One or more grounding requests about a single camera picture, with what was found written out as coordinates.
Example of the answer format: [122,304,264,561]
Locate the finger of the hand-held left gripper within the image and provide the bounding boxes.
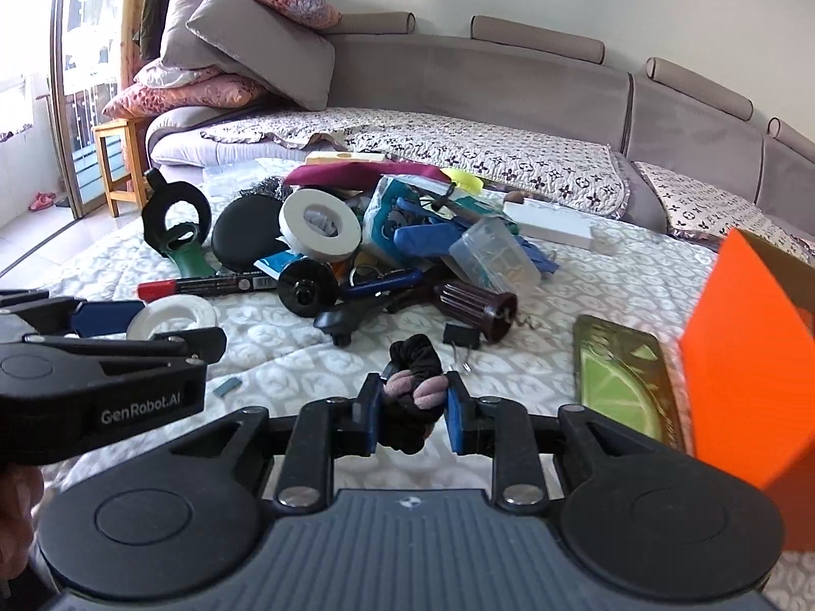
[0,289,147,340]
[0,327,228,468]

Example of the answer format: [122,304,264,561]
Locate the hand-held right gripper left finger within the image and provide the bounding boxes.
[191,374,384,511]

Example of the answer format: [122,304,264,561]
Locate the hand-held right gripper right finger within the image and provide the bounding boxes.
[444,370,638,511]

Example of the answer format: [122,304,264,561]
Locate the black pink hair scrunchie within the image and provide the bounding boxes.
[375,334,450,456]

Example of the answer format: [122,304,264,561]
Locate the small white tape roll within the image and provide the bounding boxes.
[126,296,219,341]

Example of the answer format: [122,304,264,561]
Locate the orange cardboard box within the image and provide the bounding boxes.
[678,228,815,551]

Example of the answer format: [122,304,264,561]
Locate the leaf print quilted desktop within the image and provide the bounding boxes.
[0,156,815,611]

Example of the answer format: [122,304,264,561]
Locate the black binder clip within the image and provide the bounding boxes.
[442,323,481,371]

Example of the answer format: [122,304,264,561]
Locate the dark ribbed corkscrew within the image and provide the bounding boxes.
[433,280,549,345]

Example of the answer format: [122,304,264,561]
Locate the black marker red cap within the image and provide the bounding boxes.
[137,269,281,301]

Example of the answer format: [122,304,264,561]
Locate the blue pen tool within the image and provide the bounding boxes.
[340,270,424,301]

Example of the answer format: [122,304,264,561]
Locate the lime print phone case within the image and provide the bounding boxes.
[573,315,689,453]

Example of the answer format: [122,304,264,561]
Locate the clear plastic box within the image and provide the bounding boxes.
[449,219,542,297]

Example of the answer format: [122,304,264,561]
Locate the black round case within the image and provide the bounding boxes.
[212,196,290,273]

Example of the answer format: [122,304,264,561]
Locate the teal card packet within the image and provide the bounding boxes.
[253,249,295,280]

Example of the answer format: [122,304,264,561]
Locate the blue plastic bag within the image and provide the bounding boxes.
[393,197,561,276]

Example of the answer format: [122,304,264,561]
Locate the wooden stool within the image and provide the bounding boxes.
[92,118,154,217]

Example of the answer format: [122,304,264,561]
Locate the large white tape roll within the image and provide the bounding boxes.
[279,189,363,263]

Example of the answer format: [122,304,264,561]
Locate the grey metal scourer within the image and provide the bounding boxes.
[240,175,287,205]

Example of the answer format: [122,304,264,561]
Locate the white flat box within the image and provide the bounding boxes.
[503,200,621,257]

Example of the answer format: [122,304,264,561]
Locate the yellow-green plastic lid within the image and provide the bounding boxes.
[441,167,483,193]

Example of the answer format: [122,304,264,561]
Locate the dark pink floral pillow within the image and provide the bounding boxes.
[102,74,271,119]

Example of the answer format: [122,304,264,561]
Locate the maroon cloth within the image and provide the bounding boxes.
[283,162,450,193]

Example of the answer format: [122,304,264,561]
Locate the sliding glass door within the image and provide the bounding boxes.
[0,0,128,224]

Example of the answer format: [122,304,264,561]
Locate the pale pink pillow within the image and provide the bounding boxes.
[132,65,221,89]

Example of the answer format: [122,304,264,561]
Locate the cream cardboard card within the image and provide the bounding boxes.
[306,151,386,166]

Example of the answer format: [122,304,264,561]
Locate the large flower print sofa cover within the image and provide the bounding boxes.
[202,107,631,220]

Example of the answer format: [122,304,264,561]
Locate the small grey cushion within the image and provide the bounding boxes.
[158,0,224,74]

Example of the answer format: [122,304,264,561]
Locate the large grey cushion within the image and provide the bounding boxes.
[186,0,336,111]

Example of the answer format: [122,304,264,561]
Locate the dark green coat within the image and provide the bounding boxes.
[137,0,195,65]

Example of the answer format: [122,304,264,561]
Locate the small flower print sofa cover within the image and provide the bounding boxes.
[633,161,815,262]

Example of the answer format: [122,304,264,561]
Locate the grey sofa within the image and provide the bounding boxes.
[145,11,815,249]

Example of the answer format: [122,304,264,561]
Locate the black curved plastic handle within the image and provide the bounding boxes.
[314,293,415,348]

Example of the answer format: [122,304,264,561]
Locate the black ring tool green handle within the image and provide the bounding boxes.
[141,169,214,299]

